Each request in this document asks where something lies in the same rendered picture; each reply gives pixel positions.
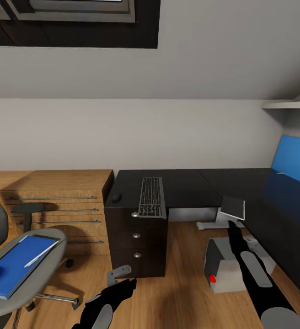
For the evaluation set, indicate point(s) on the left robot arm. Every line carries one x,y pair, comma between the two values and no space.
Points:
98,312

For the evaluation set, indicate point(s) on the notebook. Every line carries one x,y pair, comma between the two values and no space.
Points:
233,207

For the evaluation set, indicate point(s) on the swivel chair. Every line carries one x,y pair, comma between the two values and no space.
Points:
30,288

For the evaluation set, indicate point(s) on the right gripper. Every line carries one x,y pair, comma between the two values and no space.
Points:
235,235

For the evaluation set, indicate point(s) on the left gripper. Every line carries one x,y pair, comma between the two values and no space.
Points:
123,290

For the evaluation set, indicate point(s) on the pen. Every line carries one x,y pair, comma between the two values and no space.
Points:
42,253

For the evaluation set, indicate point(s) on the mouse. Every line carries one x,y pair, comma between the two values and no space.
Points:
116,196

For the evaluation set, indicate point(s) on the folder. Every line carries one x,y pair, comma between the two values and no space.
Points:
12,265

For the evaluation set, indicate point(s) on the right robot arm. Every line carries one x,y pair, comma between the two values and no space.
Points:
273,309

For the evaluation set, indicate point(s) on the keyboard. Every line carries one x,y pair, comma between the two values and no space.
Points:
152,202

